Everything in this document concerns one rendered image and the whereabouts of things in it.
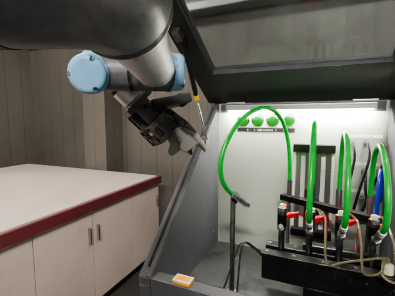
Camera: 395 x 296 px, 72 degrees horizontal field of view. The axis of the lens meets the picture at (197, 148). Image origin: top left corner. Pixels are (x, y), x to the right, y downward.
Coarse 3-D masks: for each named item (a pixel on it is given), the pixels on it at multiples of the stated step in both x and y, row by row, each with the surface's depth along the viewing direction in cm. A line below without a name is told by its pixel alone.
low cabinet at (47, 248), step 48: (0, 192) 204; (48, 192) 204; (96, 192) 204; (144, 192) 243; (0, 240) 128; (48, 240) 155; (96, 240) 191; (144, 240) 246; (0, 288) 132; (48, 288) 156; (96, 288) 193
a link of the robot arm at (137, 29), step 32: (0, 0) 13; (32, 0) 14; (64, 0) 14; (96, 0) 15; (128, 0) 17; (160, 0) 20; (0, 32) 15; (32, 32) 15; (64, 32) 16; (96, 32) 17; (128, 32) 19; (160, 32) 23; (128, 64) 31; (160, 64) 36
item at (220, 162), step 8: (248, 112) 81; (240, 120) 79; (280, 120) 94; (232, 128) 77; (288, 136) 97; (224, 144) 75; (288, 144) 98; (224, 152) 75; (288, 152) 99; (288, 160) 100; (288, 168) 101; (288, 176) 101; (224, 184) 76; (232, 192) 79
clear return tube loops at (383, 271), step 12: (324, 216) 77; (324, 228) 73; (324, 240) 70; (360, 240) 68; (324, 252) 69; (360, 252) 66; (336, 264) 71; (360, 264) 66; (384, 264) 70; (372, 276) 67; (384, 276) 67
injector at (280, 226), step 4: (284, 208) 83; (280, 212) 83; (284, 212) 82; (280, 216) 83; (284, 216) 83; (280, 220) 83; (284, 220) 83; (280, 224) 82; (284, 224) 83; (280, 228) 81; (284, 228) 83; (280, 232) 84; (280, 236) 84; (280, 240) 84; (280, 244) 84; (280, 248) 84
